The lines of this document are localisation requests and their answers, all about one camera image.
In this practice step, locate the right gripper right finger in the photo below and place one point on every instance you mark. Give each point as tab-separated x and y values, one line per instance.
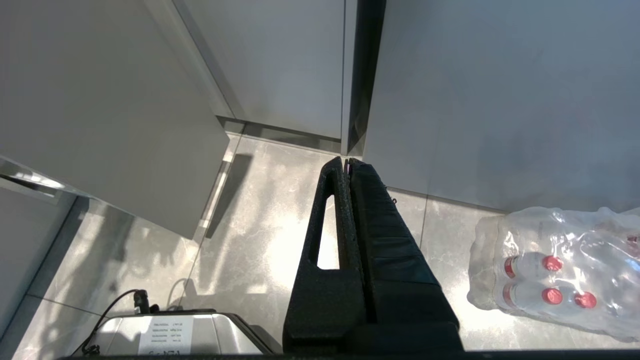
395	270

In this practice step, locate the grey cabinet door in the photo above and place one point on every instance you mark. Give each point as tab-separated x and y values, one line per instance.
105	100
280	60
505	95

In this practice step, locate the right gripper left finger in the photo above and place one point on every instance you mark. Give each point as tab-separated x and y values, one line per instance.
327	300

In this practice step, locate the shrink-wrapped water bottle pack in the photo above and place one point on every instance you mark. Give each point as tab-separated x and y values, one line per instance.
555	270

